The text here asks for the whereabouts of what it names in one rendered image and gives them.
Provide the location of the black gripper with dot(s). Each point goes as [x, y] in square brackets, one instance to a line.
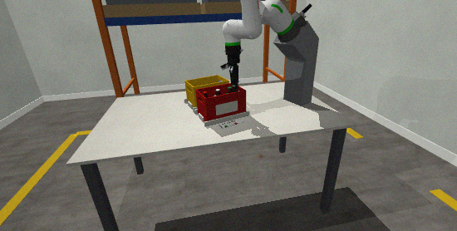
[233, 60]

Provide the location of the white paper pick list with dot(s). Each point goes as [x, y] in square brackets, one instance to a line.
[233, 122]

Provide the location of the yellow divided crate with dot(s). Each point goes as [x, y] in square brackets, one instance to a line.
[192, 85]

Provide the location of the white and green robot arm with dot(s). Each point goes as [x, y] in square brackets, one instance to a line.
[255, 13]

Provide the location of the red crate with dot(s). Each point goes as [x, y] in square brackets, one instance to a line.
[215, 107]

